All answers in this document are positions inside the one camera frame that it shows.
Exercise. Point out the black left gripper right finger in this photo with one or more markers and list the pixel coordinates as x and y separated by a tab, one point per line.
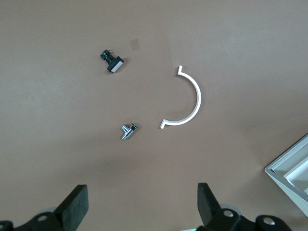
207	207

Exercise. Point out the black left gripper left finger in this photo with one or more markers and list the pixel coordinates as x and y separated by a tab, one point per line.
72	209

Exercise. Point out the white drawer cabinet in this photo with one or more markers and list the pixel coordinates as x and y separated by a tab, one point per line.
288	192

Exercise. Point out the white plastic drawer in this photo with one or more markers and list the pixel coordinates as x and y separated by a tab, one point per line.
300	175
296	158

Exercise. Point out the chrome tee fitting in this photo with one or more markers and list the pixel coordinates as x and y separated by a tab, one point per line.
127	132

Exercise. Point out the clear tape patch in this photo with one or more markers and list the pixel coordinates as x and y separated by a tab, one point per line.
135	44

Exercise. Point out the black switch with white face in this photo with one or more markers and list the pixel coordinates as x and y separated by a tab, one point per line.
115	65

